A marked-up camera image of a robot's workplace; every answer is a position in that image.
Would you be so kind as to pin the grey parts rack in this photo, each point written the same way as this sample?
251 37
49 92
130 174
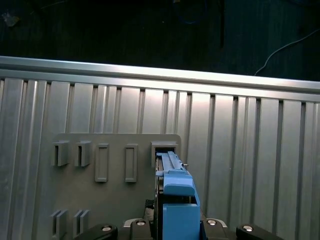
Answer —
75 190

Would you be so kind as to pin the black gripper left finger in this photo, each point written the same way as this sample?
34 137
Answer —
140 230

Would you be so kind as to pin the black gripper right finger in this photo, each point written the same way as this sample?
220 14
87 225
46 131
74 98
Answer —
212 230

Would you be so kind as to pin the hard disk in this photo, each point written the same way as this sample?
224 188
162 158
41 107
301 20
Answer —
180 220

